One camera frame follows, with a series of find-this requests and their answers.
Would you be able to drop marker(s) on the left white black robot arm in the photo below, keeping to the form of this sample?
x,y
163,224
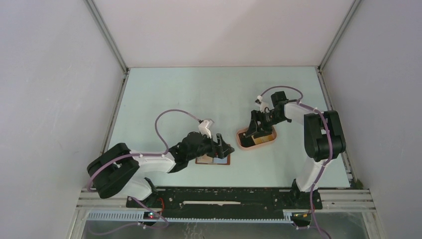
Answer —
x,y
120,171

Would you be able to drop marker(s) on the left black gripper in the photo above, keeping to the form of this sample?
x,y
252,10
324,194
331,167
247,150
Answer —
x,y
224,150

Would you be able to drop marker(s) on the pink oval tray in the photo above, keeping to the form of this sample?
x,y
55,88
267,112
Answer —
x,y
251,148

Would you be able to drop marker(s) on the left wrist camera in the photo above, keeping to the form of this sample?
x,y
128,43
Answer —
x,y
205,127

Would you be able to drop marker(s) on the aluminium frame rail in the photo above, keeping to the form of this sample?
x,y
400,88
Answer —
x,y
104,30

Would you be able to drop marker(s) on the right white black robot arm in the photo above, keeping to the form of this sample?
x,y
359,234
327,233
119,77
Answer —
x,y
323,137

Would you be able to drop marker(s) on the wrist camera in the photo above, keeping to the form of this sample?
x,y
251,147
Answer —
x,y
263,106
205,127

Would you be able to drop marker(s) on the brown leather card holder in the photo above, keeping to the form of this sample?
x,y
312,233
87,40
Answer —
x,y
225,161

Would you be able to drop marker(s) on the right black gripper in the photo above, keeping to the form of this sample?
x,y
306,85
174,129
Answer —
x,y
263,130

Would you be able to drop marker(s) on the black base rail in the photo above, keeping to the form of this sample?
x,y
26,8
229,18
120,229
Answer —
x,y
237,203

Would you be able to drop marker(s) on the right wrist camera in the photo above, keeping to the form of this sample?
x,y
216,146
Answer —
x,y
263,106

